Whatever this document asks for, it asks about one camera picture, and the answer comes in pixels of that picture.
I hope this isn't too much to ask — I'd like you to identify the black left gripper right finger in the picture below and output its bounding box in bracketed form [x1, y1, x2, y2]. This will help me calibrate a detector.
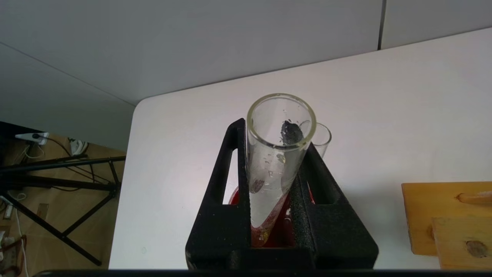
[280, 120, 379, 270]

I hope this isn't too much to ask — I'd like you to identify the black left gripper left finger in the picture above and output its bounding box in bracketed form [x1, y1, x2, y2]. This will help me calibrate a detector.
[185, 118, 253, 270]

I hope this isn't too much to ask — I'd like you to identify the test tube with yellow pigment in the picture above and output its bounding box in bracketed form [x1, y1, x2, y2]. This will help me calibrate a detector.
[246, 93, 317, 247]

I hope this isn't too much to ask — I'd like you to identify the test tube with blue pigment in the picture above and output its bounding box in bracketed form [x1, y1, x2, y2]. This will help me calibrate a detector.
[306, 122, 332, 159]

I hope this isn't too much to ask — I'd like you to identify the wooden test tube rack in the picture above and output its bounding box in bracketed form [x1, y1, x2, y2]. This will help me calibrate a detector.
[401, 182, 492, 270]

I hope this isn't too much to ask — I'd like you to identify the red round object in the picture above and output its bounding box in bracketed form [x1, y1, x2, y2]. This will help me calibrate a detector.
[229, 184, 316, 249]

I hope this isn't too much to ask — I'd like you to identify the black tripod stand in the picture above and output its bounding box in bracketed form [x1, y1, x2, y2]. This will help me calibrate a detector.
[0, 154, 126, 267]

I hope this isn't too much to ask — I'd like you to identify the white power strip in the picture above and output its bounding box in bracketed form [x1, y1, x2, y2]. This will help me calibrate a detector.
[15, 132, 50, 146]

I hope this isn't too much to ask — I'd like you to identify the white floor cable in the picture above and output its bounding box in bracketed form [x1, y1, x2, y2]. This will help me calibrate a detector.
[0, 190, 30, 277]

